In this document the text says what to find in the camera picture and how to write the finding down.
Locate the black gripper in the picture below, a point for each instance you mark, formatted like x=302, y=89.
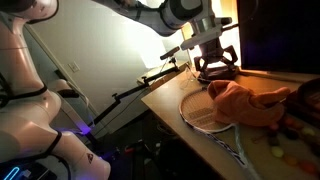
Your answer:
x=213, y=52

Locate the orange towel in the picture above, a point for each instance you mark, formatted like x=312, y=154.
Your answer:
x=238, y=104

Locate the white blue tennis racket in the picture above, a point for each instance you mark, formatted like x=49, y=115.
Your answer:
x=199, y=111

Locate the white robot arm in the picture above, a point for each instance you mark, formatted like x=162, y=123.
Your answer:
x=28, y=106

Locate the black computer monitor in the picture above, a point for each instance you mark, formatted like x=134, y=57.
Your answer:
x=280, y=35

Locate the dark round bowl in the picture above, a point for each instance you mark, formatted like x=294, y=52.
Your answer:
x=309, y=94

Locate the stacked books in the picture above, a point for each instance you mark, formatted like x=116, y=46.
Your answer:
x=297, y=108

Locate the colourful felt ball garland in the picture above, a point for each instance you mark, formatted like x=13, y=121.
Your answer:
x=294, y=131

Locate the black camera on stand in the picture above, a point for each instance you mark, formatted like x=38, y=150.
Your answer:
x=170, y=53

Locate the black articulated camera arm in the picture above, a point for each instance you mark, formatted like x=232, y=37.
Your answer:
x=118, y=97

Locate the white wall outlet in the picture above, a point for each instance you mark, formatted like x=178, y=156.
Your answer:
x=74, y=67

